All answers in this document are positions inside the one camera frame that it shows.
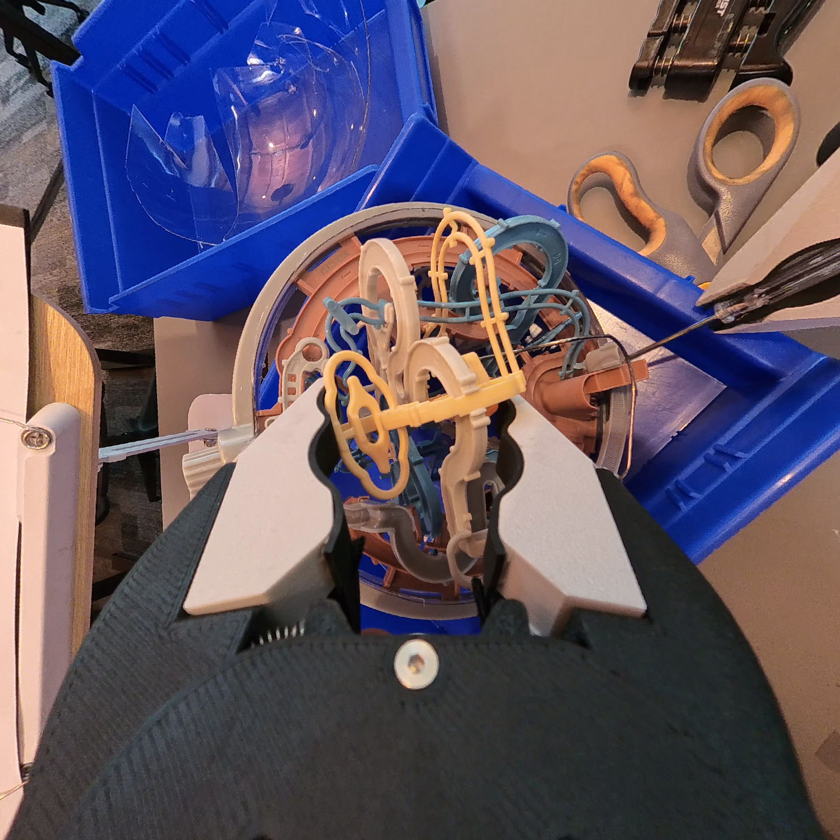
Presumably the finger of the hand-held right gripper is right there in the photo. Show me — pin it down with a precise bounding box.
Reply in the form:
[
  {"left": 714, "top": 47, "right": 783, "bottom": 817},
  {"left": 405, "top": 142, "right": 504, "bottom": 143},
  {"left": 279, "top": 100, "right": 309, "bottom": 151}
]
[
  {"left": 696, "top": 153, "right": 840, "bottom": 309},
  {"left": 713, "top": 297, "right": 840, "bottom": 360}
]

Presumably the clear plastic dome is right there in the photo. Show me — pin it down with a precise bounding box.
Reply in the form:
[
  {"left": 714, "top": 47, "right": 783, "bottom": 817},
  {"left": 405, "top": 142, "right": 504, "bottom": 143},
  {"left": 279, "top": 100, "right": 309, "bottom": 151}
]
[{"left": 123, "top": 0, "right": 373, "bottom": 248}]

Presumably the printed instruction board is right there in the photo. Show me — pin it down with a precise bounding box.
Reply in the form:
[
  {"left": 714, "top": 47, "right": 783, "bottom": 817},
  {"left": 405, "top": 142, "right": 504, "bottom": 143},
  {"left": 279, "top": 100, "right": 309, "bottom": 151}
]
[{"left": 0, "top": 202, "right": 104, "bottom": 799}]

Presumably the blue plastic bin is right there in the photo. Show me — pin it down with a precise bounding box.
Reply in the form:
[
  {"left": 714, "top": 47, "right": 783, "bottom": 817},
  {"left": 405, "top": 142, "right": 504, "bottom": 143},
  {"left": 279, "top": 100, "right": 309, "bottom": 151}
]
[
  {"left": 50, "top": 0, "right": 441, "bottom": 324},
  {"left": 363, "top": 112, "right": 840, "bottom": 624}
]

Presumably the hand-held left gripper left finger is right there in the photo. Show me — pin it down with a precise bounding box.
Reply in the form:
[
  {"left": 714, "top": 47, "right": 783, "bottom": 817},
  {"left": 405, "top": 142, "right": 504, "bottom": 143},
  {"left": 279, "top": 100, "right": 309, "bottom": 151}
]
[{"left": 184, "top": 387, "right": 362, "bottom": 634}]

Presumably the clear handled screwdriver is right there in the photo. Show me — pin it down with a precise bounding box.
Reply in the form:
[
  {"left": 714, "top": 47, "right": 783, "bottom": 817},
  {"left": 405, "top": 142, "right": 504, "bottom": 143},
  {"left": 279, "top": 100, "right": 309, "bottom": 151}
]
[{"left": 626, "top": 241, "right": 840, "bottom": 362}]

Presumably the colourful plastic maze ball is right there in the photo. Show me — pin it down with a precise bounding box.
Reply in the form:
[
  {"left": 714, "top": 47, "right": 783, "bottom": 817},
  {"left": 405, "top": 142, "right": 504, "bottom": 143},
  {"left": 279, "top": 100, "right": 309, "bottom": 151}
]
[{"left": 231, "top": 202, "right": 648, "bottom": 621}]

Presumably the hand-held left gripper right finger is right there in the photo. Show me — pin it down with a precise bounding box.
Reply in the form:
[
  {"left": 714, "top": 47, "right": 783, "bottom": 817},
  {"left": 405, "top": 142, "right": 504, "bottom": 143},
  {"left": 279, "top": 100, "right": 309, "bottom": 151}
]
[{"left": 479, "top": 394, "right": 647, "bottom": 637}]

